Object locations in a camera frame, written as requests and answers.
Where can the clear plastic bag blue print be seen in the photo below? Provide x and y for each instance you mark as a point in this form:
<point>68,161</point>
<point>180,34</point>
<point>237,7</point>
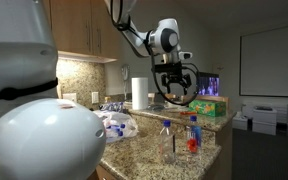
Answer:
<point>130,130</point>

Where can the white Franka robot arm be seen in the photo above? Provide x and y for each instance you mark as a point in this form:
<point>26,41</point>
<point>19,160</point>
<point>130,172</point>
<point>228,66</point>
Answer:
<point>34,140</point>

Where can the orange marker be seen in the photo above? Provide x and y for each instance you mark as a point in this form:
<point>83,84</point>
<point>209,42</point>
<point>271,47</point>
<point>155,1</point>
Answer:
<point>188,113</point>

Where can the white paper towel roll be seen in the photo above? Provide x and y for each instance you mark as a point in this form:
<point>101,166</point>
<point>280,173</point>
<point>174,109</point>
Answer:
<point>140,93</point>

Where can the clear water bottle blue cap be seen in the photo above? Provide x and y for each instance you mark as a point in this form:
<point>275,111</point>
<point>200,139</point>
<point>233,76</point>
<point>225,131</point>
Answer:
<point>112,106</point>

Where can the small white box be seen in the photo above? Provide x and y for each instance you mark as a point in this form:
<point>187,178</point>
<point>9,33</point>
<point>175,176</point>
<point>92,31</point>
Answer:
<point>240,122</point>

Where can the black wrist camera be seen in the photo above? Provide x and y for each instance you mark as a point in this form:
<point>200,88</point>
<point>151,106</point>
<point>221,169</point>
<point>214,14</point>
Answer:
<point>169,68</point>

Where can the white food container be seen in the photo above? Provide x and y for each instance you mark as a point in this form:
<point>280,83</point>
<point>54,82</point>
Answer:
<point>174,104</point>

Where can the white wall phone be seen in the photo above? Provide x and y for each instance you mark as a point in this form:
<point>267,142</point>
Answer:
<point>125,71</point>

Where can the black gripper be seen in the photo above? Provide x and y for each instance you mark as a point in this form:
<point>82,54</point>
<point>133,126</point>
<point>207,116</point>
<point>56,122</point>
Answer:
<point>174,79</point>

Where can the white printer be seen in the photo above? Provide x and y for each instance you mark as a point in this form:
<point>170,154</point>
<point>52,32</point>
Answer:
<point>264,120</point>

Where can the wooden wall cabinet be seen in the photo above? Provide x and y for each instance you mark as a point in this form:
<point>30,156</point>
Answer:
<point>77,26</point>

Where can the green tissue box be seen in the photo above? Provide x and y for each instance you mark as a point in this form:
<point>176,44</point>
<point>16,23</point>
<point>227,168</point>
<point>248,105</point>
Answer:
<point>207,108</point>

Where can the flat screen television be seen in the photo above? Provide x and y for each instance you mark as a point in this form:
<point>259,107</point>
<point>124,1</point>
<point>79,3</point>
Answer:
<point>210,86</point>

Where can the white projector screen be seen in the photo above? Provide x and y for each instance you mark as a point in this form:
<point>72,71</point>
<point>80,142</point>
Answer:
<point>274,60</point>

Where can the white wall outlet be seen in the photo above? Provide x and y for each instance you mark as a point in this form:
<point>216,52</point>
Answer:
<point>69,97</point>
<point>95,97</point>

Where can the dark wrapped item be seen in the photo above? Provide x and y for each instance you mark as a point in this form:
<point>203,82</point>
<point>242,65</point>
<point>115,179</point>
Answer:
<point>157,107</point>

